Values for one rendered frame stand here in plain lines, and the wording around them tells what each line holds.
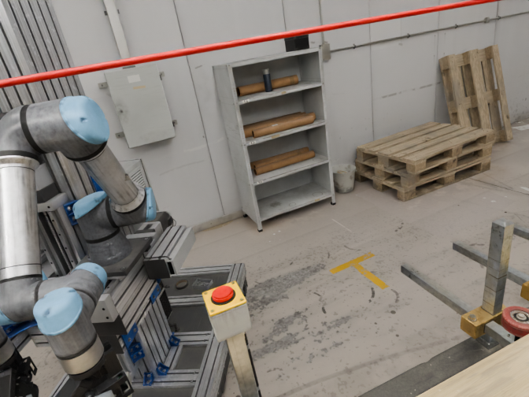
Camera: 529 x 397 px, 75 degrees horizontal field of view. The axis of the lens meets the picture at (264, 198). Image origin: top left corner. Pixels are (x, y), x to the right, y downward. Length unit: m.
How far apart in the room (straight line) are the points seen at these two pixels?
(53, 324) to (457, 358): 1.06
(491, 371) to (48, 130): 1.12
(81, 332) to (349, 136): 3.73
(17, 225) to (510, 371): 1.11
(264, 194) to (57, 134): 3.01
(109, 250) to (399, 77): 3.88
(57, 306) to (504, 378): 0.91
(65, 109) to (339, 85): 3.37
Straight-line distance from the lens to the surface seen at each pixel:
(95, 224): 1.26
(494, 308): 1.21
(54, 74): 0.46
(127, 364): 1.86
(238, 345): 0.73
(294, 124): 3.25
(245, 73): 3.46
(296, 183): 3.88
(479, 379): 0.97
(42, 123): 0.92
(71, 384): 0.85
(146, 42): 3.27
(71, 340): 0.75
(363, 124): 4.26
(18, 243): 0.89
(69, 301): 0.72
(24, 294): 0.87
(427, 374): 1.21
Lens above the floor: 1.63
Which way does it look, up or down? 24 degrees down
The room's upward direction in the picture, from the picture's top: 10 degrees counter-clockwise
